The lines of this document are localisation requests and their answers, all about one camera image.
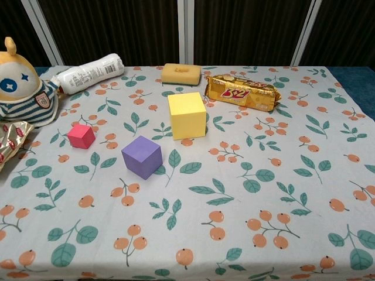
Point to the blue table cover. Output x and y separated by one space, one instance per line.
357 85

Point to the dark ribbed partition panel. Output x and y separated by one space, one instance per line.
14 20
345 29
117 29
249 29

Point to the yellow sponge with green base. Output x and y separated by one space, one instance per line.
180 74

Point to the gold biscuit package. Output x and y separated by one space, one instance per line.
243 93

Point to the yellow foam cube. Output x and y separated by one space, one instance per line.
187 117

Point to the crumpled gold snack wrapper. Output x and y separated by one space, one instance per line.
11 140

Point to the white plastic bottle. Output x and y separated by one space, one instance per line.
90 73

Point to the purple foam cube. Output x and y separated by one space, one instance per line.
140 158

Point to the floral fruit print tablecloth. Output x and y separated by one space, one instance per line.
205 190

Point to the pink foam cube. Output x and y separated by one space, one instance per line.
80 136

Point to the striped shirt plush doll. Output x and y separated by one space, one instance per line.
20 85

